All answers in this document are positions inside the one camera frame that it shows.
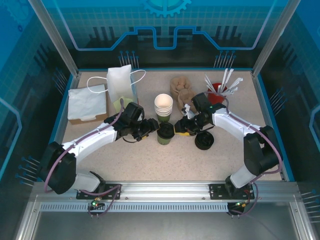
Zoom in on black plastic cup lid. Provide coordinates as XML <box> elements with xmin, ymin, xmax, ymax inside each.
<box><xmin>159</xmin><ymin>121</ymin><xmax>175</xmax><ymax>139</ymax></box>
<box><xmin>195</xmin><ymin>139</ymin><xmax>215</xmax><ymax>151</ymax></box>
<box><xmin>194</xmin><ymin>131</ymin><xmax>215</xmax><ymax>148</ymax></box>

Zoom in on brown pulp cup carrier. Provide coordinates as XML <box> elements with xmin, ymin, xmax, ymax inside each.
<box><xmin>169</xmin><ymin>76</ymin><xmax>192</xmax><ymax>101</ymax></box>
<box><xmin>176</xmin><ymin>86</ymin><xmax>198</xmax><ymax>110</ymax></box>

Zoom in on white paper takeout bag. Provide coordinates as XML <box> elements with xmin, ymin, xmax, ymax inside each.
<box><xmin>86</xmin><ymin>64</ymin><xmax>147</xmax><ymax>111</ymax></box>

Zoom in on red plastic cup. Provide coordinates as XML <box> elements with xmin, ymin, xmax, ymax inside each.
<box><xmin>206</xmin><ymin>82</ymin><xmax>228</xmax><ymax>105</ymax></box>

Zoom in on stack of white paper cups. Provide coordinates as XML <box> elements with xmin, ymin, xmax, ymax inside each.
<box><xmin>154</xmin><ymin>93</ymin><xmax>174</xmax><ymax>111</ymax></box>

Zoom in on paper-wrapped straw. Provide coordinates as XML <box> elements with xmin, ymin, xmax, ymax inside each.
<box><xmin>204</xmin><ymin>79</ymin><xmax>216</xmax><ymax>94</ymax></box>
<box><xmin>228</xmin><ymin>76</ymin><xmax>244</xmax><ymax>91</ymax></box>
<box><xmin>223</xmin><ymin>68</ymin><xmax>231</xmax><ymax>94</ymax></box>
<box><xmin>221</xmin><ymin>86</ymin><xmax>239</xmax><ymax>97</ymax></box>
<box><xmin>204</xmin><ymin>73</ymin><xmax>215</xmax><ymax>93</ymax></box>
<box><xmin>226</xmin><ymin>67</ymin><xmax>235</xmax><ymax>88</ymax></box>

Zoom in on white paper napkins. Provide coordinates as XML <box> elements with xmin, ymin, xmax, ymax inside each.
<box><xmin>67</xmin><ymin>84</ymin><xmax>108</xmax><ymax>121</ymax></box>

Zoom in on grey metal shelf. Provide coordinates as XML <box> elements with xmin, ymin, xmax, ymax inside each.
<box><xmin>14</xmin><ymin>199</ymin><xmax>311</xmax><ymax>240</ymax></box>

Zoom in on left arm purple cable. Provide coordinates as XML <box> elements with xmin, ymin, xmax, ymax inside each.
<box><xmin>44</xmin><ymin>98</ymin><xmax>125</xmax><ymax>195</ymax></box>

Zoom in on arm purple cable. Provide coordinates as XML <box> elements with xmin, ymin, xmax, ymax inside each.
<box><xmin>203</xmin><ymin>91</ymin><xmax>285</xmax><ymax>201</ymax></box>
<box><xmin>44</xmin><ymin>98</ymin><xmax>125</xmax><ymax>195</ymax></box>

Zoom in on black camera cable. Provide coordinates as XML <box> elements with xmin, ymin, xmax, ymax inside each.
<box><xmin>121</xmin><ymin>134</ymin><xmax>141</xmax><ymax>144</ymax></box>

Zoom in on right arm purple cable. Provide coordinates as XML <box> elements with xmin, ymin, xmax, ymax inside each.
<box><xmin>203</xmin><ymin>91</ymin><xmax>285</xmax><ymax>201</ymax></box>

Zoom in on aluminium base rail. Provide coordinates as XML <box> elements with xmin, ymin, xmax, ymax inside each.
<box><xmin>32</xmin><ymin>180</ymin><xmax>300</xmax><ymax>201</ymax></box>

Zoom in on left arm base cable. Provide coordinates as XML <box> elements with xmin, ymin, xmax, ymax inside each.
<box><xmin>79</xmin><ymin>184</ymin><xmax>123</xmax><ymax>219</ymax></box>

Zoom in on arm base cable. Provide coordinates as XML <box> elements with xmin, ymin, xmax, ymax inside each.
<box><xmin>226</xmin><ymin>183</ymin><xmax>260</xmax><ymax>218</ymax></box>
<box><xmin>79</xmin><ymin>184</ymin><xmax>123</xmax><ymax>219</ymax></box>

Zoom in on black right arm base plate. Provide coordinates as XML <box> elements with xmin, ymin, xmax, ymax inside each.
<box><xmin>208</xmin><ymin>183</ymin><xmax>256</xmax><ymax>201</ymax></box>

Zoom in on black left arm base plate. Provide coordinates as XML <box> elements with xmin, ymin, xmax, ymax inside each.
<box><xmin>75</xmin><ymin>183</ymin><xmax>123</xmax><ymax>201</ymax></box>

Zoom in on slotted cable duct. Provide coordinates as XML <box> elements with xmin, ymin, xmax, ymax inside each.
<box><xmin>39</xmin><ymin>201</ymin><xmax>232</xmax><ymax>213</ymax></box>

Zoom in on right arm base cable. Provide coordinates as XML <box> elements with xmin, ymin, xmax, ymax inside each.
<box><xmin>226</xmin><ymin>183</ymin><xmax>260</xmax><ymax>218</ymax></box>

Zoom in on aluminium frame post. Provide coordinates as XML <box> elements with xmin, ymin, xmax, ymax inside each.
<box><xmin>27</xmin><ymin>0</ymin><xmax>81</xmax><ymax>78</ymax></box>
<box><xmin>250</xmin><ymin>0</ymin><xmax>294</xmax><ymax>78</ymax></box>

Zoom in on blue printed enclosure panel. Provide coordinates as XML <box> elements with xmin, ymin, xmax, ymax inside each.
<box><xmin>37</xmin><ymin>0</ymin><xmax>283</xmax><ymax>70</ymax></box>
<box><xmin>0</xmin><ymin>0</ymin><xmax>76</xmax><ymax>240</ymax></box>
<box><xmin>257</xmin><ymin>0</ymin><xmax>320</xmax><ymax>226</ymax></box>

